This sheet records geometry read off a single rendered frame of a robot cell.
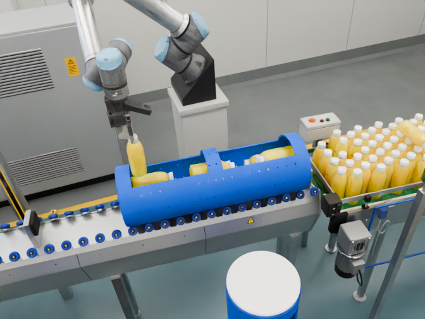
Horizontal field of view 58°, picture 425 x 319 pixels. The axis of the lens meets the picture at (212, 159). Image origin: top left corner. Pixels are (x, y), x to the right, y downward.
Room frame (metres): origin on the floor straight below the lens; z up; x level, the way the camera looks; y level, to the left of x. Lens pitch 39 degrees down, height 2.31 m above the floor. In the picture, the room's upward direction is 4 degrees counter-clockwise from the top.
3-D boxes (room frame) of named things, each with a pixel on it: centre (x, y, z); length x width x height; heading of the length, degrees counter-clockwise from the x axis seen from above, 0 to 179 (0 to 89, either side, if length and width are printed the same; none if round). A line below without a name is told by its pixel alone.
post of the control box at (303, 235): (1.77, -0.62, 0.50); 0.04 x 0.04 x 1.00; 11
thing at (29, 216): (1.21, 0.84, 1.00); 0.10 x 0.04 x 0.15; 11
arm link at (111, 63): (1.29, 0.34, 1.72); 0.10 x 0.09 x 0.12; 176
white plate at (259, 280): (0.83, -0.16, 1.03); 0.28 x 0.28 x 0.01
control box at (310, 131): (1.77, -0.62, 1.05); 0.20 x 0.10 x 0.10; 101
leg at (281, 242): (1.51, -0.39, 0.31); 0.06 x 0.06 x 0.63; 11
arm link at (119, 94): (1.28, 0.34, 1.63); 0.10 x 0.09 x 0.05; 11
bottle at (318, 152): (1.56, -0.57, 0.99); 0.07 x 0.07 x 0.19
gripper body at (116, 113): (1.28, 0.35, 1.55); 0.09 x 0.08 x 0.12; 101
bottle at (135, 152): (1.29, 0.32, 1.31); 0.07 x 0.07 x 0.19
